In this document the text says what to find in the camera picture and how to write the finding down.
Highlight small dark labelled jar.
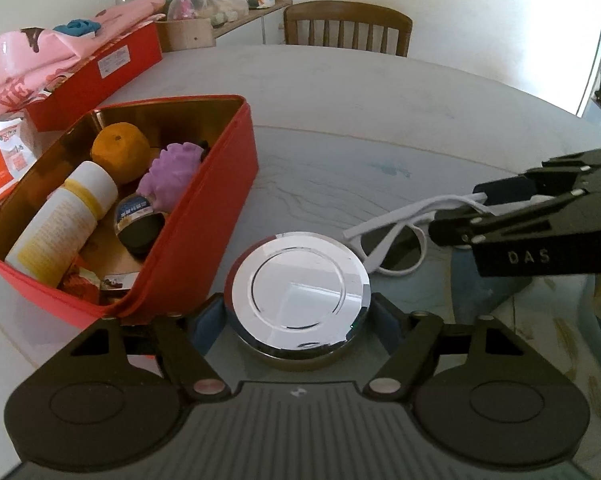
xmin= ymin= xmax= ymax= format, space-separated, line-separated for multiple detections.
xmin=113 ymin=195 xmax=168 ymax=260

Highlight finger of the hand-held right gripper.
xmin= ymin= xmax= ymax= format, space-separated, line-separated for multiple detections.
xmin=427 ymin=191 xmax=579 ymax=250
xmin=472 ymin=160 xmax=584 ymax=208

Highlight wooden shelf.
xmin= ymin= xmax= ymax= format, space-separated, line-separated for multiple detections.
xmin=155 ymin=0 xmax=294 ymax=53

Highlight blue crumpled item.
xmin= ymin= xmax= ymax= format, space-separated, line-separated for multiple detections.
xmin=65 ymin=19 xmax=102 ymax=36

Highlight red cardboard box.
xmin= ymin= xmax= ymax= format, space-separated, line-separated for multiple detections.
xmin=24 ymin=22 xmax=164 ymax=132

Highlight round chrome lid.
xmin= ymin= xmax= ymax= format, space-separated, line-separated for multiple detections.
xmin=224 ymin=231 xmax=373 ymax=372

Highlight red metal tin box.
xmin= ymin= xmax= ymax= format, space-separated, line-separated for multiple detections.
xmin=0 ymin=94 xmax=260 ymax=332

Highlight pink plastic bag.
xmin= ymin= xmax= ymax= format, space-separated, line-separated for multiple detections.
xmin=0 ymin=0 xmax=167 ymax=122

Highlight clear bag with pink contents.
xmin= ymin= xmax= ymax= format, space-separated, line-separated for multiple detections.
xmin=168 ymin=0 xmax=204 ymax=22

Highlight white bottle with yellow band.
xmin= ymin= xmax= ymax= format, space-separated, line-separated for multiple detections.
xmin=4 ymin=161 xmax=118 ymax=290

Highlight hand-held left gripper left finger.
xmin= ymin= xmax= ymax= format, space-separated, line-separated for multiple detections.
xmin=45 ymin=292 xmax=234 ymax=404

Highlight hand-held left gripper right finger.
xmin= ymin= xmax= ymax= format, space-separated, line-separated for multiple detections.
xmin=363 ymin=292 xmax=537 ymax=404

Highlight red snack wrapper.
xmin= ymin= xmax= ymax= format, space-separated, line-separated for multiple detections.
xmin=59 ymin=266 xmax=104 ymax=307

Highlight white sunglasses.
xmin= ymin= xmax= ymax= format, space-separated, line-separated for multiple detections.
xmin=343 ymin=192 xmax=489 ymax=279

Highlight orange fruit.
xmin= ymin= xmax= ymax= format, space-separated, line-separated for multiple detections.
xmin=91 ymin=123 xmax=150 ymax=185

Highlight wooden chair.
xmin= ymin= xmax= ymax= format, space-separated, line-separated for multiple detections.
xmin=283 ymin=1 xmax=414 ymax=58

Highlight orange and white packet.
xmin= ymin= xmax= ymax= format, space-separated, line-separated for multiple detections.
xmin=0 ymin=117 xmax=44 ymax=213

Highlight purple fuzzy ball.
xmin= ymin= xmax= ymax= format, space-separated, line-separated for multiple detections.
xmin=136 ymin=143 xmax=204 ymax=212

